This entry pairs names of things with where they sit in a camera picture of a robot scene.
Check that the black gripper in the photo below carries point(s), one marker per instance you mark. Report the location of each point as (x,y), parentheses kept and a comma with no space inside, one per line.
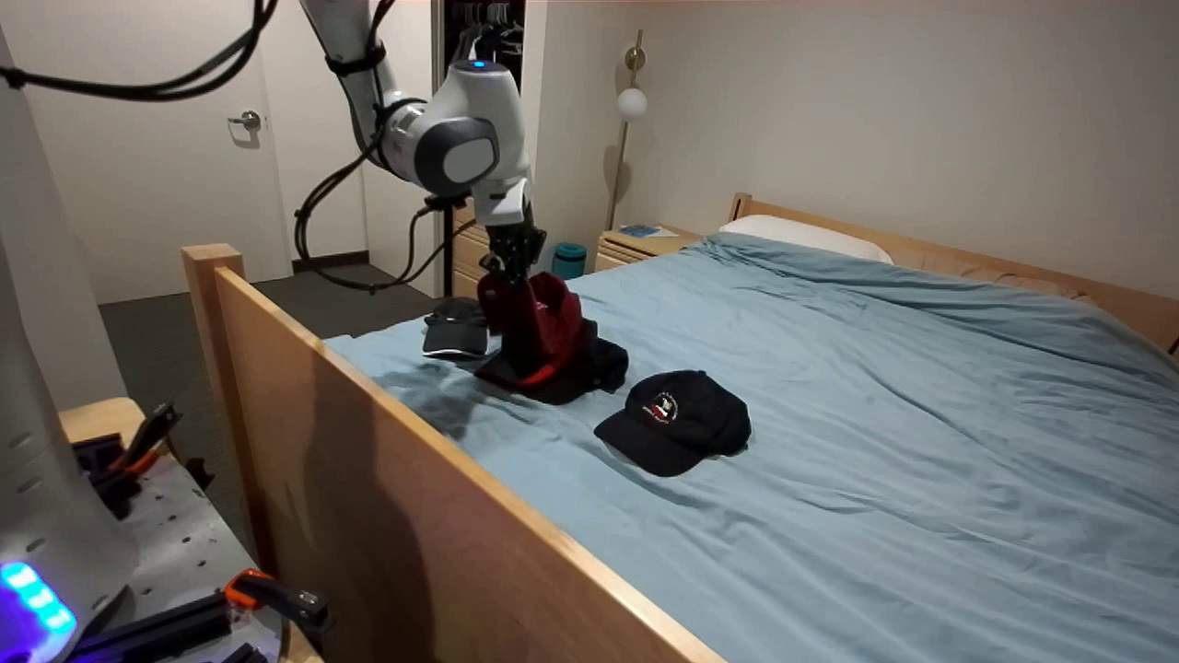
(512,234)

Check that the black cap white swoosh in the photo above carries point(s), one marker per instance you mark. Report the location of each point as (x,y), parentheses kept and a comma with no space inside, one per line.
(455,328)

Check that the black cap red white logo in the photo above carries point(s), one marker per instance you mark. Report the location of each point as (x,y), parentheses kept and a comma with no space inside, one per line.
(673,422)

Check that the black cap orange brim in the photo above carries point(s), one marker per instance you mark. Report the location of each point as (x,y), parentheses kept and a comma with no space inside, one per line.
(595,365)

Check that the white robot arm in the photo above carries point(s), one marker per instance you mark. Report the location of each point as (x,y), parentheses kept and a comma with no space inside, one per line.
(465,144)

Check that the teal round container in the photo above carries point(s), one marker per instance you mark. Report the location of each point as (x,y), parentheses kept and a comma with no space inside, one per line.
(568,260)

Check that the wooden nightstand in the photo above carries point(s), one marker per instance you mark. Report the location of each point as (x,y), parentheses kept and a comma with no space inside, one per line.
(640,245)

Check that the white pillow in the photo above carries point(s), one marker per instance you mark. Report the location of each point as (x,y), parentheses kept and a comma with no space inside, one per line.
(800,234)

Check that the white door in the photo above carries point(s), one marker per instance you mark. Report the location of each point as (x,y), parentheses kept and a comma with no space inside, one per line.
(140,181)

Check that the black orange clamp tool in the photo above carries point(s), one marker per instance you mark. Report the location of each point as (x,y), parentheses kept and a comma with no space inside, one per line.
(263,591)

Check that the perforated metal work table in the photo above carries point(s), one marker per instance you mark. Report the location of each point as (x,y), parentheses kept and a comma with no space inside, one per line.
(182,553)

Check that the blue bed sheet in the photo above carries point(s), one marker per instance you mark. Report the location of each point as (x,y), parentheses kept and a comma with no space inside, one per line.
(936,474)

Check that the globe wall lamp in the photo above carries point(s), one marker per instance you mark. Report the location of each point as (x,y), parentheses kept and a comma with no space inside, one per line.
(630,106)

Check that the wooden bed frame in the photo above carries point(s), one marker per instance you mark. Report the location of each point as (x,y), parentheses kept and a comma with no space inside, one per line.
(415,543)

